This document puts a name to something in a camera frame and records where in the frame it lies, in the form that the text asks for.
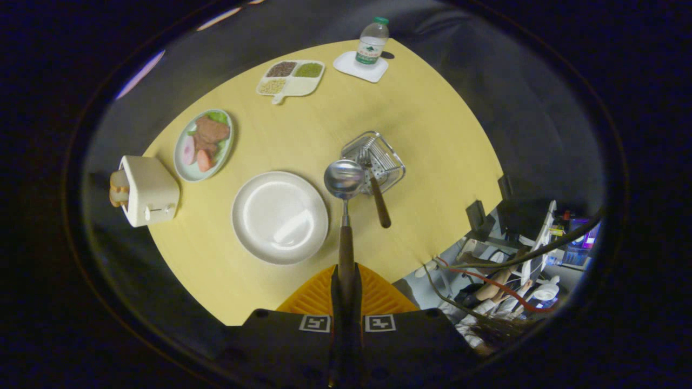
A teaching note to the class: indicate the white round plate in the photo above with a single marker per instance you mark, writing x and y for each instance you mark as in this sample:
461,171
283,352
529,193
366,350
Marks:
278,216

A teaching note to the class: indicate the clear plastic water bottle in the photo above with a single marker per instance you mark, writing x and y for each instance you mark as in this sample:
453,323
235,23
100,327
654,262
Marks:
372,40

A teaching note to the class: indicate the white divided grain dish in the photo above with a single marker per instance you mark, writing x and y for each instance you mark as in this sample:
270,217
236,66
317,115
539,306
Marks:
303,86

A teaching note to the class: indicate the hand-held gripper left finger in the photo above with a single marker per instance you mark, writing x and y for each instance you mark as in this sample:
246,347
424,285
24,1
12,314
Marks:
281,346

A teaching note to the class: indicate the light green plate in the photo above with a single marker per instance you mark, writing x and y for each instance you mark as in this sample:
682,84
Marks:
189,173

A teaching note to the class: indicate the brown meat slice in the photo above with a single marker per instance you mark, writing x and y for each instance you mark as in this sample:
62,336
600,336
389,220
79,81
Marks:
212,131

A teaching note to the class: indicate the white toaster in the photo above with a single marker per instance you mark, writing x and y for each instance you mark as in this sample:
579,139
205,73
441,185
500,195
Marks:
151,189

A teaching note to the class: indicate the pink ham slice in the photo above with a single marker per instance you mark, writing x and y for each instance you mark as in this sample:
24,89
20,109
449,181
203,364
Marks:
188,150

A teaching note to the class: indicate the white round container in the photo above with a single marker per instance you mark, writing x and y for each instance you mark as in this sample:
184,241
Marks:
546,292

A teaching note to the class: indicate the red sausage piece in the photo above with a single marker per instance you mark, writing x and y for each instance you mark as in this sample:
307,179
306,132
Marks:
204,161

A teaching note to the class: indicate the black table clamp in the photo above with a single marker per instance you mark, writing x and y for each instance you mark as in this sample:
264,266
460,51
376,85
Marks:
505,187
476,216

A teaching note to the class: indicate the toast bread slice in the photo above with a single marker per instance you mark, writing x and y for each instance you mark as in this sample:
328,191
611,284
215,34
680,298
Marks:
119,179
119,198

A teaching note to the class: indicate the green lettuce leaf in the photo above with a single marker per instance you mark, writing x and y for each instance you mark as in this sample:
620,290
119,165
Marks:
218,116

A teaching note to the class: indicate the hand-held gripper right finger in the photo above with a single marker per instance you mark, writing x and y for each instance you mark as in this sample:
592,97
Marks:
411,346

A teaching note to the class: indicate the white square coaster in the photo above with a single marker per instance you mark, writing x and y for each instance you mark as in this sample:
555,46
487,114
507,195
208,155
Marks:
373,73

